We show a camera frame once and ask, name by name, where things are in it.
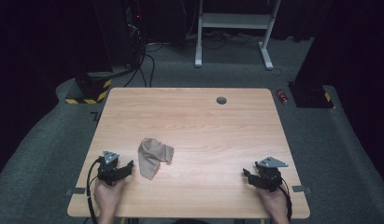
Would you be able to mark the grey round table grommet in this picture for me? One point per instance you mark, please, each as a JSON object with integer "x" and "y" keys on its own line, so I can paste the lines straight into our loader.
{"x": 221, "y": 100}

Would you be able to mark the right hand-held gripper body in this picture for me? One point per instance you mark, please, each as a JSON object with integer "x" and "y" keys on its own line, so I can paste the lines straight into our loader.
{"x": 268, "y": 176}

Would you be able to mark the grey tape piece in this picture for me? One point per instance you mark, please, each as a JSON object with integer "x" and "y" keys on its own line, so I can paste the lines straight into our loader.
{"x": 76, "y": 191}
{"x": 301, "y": 188}

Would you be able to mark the beige cloth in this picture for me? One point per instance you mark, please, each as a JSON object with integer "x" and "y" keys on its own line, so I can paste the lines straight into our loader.
{"x": 153, "y": 154}

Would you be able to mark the black yellow striped stand base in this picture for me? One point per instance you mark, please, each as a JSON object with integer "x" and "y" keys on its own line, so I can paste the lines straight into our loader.
{"x": 90, "y": 90}

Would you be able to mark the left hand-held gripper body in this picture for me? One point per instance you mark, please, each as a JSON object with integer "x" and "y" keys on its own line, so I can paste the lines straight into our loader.
{"x": 108, "y": 170}

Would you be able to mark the person's right hand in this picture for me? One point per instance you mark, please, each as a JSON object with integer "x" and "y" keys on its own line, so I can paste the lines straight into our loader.
{"x": 273, "y": 202}

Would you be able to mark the red can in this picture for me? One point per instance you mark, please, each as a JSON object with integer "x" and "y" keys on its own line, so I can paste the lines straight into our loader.
{"x": 282, "y": 97}

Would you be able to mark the dark equipment rack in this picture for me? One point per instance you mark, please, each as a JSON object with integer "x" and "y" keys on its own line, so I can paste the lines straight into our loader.
{"x": 134, "y": 34}

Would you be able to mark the white metal stand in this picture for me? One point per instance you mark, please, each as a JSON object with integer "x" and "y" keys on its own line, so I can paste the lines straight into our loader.
{"x": 233, "y": 21}

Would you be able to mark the person's left hand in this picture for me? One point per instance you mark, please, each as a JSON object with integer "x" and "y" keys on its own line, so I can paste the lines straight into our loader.
{"x": 107, "y": 197}

